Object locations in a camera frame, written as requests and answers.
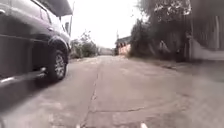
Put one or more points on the robot's own part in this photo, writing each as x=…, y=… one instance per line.
x=143, y=125

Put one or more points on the building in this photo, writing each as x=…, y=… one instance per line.
x=122, y=46

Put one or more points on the dark roof canopy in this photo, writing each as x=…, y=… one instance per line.
x=58, y=6

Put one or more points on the grey concrete road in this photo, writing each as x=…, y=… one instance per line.
x=126, y=86

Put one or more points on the grey wall with fence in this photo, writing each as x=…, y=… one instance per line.
x=206, y=36

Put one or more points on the large dark tree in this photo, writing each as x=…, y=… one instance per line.
x=156, y=30

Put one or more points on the dark grey car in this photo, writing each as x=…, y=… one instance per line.
x=30, y=36

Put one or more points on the green bushes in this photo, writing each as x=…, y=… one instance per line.
x=83, y=48

